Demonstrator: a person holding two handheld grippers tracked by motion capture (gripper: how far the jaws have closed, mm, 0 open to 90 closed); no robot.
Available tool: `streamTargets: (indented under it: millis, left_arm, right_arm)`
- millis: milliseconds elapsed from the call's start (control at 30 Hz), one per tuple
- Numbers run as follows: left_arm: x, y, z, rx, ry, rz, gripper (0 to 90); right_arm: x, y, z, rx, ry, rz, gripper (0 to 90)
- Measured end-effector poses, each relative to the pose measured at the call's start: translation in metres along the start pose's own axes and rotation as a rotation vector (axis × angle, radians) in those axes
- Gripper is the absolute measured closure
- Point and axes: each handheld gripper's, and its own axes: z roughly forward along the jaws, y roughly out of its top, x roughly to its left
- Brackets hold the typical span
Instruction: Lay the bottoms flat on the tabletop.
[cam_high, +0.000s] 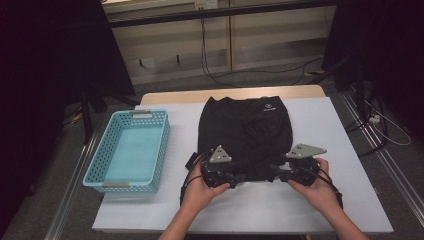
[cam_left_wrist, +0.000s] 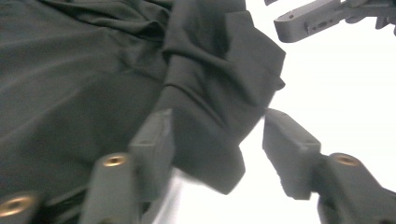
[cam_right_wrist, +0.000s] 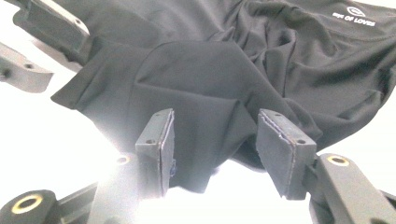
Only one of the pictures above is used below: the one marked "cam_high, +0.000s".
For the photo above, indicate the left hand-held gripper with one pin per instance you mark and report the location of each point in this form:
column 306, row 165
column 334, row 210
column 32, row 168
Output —
column 220, row 156

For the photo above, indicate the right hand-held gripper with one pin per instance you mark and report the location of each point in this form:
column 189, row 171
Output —
column 305, row 151

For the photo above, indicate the black pants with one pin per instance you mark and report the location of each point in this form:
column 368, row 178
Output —
column 240, row 126

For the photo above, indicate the turquoise plastic basket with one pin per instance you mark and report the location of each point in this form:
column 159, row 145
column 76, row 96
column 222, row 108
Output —
column 100, row 156

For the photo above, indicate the person's left hand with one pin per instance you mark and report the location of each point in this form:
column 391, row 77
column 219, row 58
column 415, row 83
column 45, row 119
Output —
column 198, row 196

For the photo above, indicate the person's right hand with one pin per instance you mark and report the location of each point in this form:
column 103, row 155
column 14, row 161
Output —
column 320, row 196

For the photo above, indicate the white table cover board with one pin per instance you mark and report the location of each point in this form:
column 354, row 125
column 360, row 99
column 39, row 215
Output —
column 333, row 133

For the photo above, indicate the round table grommet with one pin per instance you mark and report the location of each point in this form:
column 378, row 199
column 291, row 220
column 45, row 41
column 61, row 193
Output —
column 265, row 97

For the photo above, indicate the light wooden table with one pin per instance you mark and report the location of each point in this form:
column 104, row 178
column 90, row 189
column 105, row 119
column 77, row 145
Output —
column 173, row 96

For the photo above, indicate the white power plug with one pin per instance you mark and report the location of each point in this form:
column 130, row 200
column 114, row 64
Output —
column 375, row 119

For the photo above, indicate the yellow floor tape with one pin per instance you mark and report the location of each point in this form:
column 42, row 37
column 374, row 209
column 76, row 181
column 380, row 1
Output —
column 316, row 72
column 76, row 118

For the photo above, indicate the black tripod stand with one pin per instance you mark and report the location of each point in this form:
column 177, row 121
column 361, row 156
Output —
column 359, row 86
column 87, row 123

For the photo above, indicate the beige cabinet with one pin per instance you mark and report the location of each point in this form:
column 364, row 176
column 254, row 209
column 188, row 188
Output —
column 266, row 33

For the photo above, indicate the narrow black curtain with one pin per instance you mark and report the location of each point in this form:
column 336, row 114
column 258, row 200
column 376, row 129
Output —
column 393, row 50

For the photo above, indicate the black horizontal bar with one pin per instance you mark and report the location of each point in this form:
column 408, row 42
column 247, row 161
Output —
column 213, row 13

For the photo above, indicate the wide black curtain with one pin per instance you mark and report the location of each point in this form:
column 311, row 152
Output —
column 40, row 66

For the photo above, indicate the aluminium floor rail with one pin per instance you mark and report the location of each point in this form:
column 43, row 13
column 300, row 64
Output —
column 390, row 163
column 71, row 190

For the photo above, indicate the white wall socket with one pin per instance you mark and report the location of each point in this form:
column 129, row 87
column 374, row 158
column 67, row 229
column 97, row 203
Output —
column 206, row 4

